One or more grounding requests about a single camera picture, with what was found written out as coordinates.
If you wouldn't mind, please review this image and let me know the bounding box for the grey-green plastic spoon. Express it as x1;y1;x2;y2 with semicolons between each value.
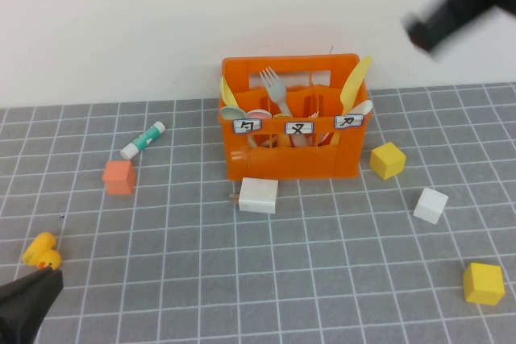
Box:
219;106;248;122

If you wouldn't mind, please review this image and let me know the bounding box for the white cube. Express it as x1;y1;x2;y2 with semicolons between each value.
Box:
412;187;450;225

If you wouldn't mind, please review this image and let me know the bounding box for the salmon orange cube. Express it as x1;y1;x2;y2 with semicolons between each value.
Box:
102;160;137;197

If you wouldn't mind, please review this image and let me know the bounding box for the yellow cube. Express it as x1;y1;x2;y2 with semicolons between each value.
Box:
462;262;506;306
369;142;407;181

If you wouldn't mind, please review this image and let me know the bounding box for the white green glue stick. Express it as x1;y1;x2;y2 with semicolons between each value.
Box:
119;120;167;161

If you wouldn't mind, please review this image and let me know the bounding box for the paper label reading 叉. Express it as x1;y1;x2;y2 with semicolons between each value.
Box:
285;120;315;136

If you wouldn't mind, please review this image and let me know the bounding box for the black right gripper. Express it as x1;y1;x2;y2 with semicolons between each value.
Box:
404;0;501;58

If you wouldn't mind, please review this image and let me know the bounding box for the paper label reading 刀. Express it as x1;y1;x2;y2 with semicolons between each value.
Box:
334;113;365;130

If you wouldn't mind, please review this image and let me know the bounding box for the yellow plastic spoon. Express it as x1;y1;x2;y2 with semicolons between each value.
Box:
219;74;239;110

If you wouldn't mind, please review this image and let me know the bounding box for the yellow plastic knife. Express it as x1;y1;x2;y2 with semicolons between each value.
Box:
331;55;373;147

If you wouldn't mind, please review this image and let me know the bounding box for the white charger plug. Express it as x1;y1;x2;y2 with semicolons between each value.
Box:
229;176;280;215

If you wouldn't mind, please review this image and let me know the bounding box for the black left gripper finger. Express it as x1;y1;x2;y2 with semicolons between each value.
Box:
0;267;63;297
0;274;65;344

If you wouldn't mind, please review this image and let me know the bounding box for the grey checkered tablecloth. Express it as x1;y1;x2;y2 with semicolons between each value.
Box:
0;81;516;344

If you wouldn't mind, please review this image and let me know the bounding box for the yellow rubber duck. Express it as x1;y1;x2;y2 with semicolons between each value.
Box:
22;231;62;271

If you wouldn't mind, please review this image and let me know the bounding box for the orange plastic cutlery holder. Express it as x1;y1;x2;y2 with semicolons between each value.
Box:
219;52;373;181

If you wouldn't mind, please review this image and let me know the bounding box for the paper label reading 勺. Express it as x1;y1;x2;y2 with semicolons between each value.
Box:
232;118;264;135

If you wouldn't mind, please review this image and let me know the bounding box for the grey plastic fork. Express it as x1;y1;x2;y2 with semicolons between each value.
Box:
259;66;294;118

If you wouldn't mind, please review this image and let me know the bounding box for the white plastic knife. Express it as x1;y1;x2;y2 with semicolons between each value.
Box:
318;98;375;147

